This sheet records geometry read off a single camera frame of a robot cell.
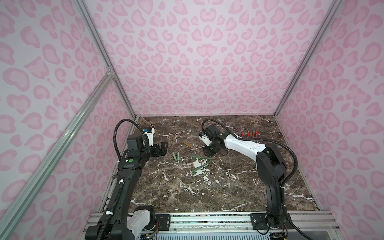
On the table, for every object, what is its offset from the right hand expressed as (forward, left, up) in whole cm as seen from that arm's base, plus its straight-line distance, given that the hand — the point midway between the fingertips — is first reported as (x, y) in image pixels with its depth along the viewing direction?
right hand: (208, 150), depth 92 cm
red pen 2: (+17, -29, -6) cm, 35 cm away
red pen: (+17, -25, -6) cm, 31 cm away
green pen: (-2, +3, -5) cm, 6 cm away
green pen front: (-8, +4, -6) cm, 11 cm away
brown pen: (+6, +10, -6) cm, 13 cm away
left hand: (-4, +26, +15) cm, 30 cm away
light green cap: (-1, +19, -6) cm, 20 cm away
